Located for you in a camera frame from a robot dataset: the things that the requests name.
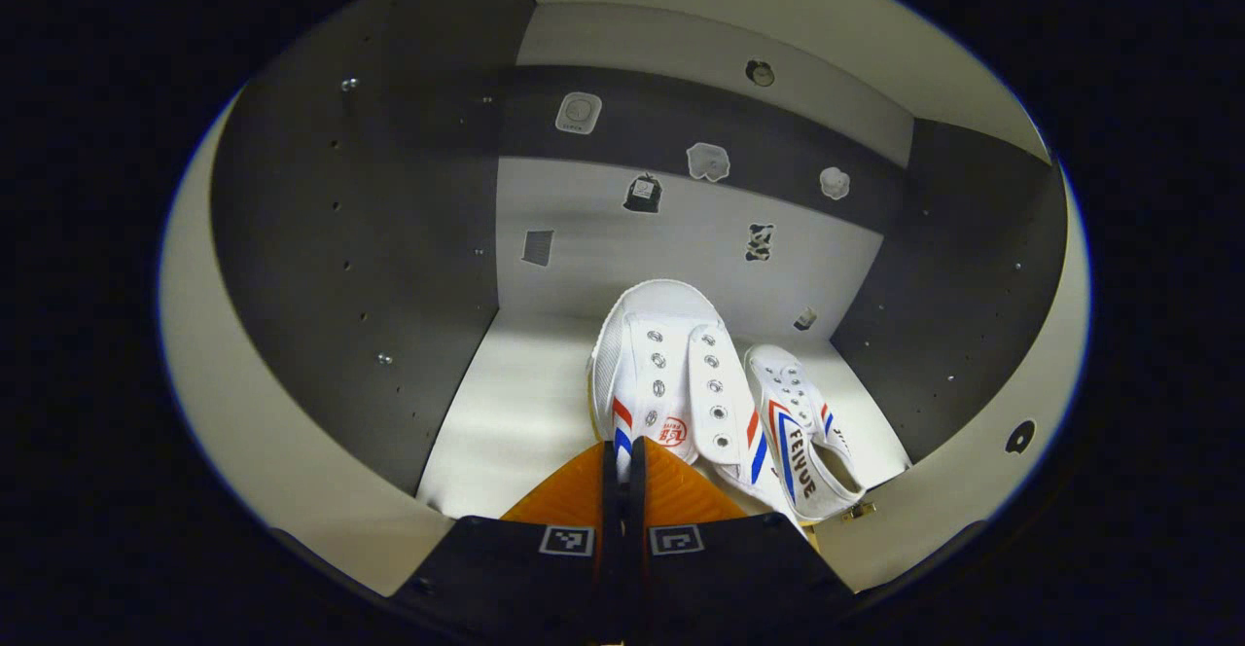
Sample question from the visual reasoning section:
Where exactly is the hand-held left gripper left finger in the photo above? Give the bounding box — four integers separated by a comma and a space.
389, 437, 623, 642

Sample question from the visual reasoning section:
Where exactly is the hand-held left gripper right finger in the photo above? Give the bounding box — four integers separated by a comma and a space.
622, 437, 857, 642

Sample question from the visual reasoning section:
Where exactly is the white shoe cabinet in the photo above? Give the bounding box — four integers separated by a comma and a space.
160, 0, 1090, 598

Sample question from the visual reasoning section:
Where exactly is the white striped canvas shoe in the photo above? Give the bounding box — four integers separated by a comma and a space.
587, 279, 808, 530
744, 342, 869, 522

